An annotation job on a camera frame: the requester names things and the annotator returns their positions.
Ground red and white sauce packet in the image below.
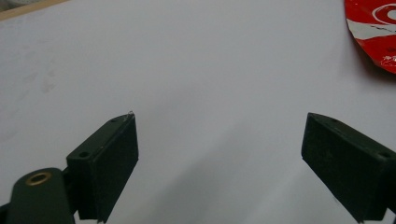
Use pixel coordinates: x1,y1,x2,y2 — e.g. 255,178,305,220
344,0,396,76

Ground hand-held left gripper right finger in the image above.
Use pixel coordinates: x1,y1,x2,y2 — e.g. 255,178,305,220
300,112,396,224

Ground wooden table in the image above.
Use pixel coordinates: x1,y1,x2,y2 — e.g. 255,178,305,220
0,0,70,21

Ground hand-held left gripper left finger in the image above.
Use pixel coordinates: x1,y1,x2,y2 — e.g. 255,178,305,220
65,111,140,224

